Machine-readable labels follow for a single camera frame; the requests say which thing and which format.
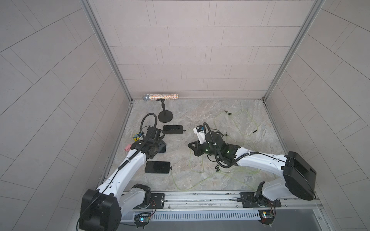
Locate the blue-edged smartphone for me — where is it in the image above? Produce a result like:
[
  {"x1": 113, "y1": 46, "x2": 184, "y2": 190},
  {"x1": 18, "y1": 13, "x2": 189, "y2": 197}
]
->
[
  {"x1": 145, "y1": 161, "x2": 171, "y2": 174},
  {"x1": 159, "y1": 141, "x2": 167, "y2": 153}
]

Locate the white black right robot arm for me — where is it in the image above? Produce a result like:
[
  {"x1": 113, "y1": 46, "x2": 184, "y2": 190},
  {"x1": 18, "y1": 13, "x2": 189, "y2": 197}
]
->
[{"x1": 188, "y1": 131, "x2": 317, "y2": 203}]

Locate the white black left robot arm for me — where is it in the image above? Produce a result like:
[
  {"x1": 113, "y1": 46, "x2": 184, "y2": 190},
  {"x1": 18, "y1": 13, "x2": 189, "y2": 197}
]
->
[{"x1": 76, "y1": 128, "x2": 166, "y2": 231}]

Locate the yellow tree eraser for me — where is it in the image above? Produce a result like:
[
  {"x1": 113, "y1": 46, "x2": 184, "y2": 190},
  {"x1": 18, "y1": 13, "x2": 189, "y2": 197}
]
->
[{"x1": 133, "y1": 134, "x2": 140, "y2": 141}]

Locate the far black smartphone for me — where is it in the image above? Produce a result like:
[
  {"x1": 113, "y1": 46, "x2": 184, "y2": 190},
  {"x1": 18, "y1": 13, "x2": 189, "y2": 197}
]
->
[{"x1": 162, "y1": 125, "x2": 185, "y2": 134}]

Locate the pink eraser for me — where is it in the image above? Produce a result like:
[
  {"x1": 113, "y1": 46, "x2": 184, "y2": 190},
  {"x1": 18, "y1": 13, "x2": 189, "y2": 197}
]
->
[{"x1": 124, "y1": 144, "x2": 132, "y2": 152}]

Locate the black round microphone stand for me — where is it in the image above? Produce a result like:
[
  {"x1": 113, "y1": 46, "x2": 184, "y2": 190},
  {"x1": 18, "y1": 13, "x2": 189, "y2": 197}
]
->
[{"x1": 157, "y1": 99, "x2": 173, "y2": 123}]

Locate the glitter handheld microphone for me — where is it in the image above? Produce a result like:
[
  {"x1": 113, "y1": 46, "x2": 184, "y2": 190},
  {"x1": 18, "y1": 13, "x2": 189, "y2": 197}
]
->
[{"x1": 143, "y1": 93, "x2": 179, "y2": 101}]

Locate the left controller board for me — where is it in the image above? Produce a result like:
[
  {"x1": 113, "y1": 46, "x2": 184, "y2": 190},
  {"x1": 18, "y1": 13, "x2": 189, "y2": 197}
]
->
[{"x1": 134, "y1": 212, "x2": 152, "y2": 227}]

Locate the controller board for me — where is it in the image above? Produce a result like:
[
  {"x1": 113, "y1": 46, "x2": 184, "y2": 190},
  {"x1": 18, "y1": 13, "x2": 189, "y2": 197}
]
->
[
  {"x1": 258, "y1": 210, "x2": 275, "y2": 225},
  {"x1": 134, "y1": 212, "x2": 152, "y2": 227}
]

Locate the right controller board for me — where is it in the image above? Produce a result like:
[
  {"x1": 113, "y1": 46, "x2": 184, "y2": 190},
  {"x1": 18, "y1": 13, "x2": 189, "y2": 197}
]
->
[{"x1": 258, "y1": 210, "x2": 275, "y2": 225}]

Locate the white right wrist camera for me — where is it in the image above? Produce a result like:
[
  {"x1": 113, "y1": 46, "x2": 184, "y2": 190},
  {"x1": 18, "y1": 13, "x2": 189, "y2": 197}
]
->
[{"x1": 193, "y1": 125, "x2": 206, "y2": 144}]

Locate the aluminium front rail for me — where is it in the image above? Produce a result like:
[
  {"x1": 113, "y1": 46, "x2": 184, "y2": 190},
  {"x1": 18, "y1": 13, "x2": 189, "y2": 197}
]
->
[{"x1": 115, "y1": 189, "x2": 323, "y2": 214}]

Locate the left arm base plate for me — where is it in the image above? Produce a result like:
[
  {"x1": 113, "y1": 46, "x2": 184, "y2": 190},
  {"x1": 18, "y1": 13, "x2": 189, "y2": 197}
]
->
[{"x1": 134, "y1": 193, "x2": 165, "y2": 210}]

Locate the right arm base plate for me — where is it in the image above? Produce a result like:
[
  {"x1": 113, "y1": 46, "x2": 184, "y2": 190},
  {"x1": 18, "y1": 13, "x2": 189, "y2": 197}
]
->
[{"x1": 237, "y1": 192, "x2": 281, "y2": 208}]

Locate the black corrugated left hose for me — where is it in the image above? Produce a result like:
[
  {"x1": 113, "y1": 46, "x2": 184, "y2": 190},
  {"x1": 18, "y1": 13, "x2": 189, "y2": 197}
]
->
[{"x1": 76, "y1": 113, "x2": 158, "y2": 231}]

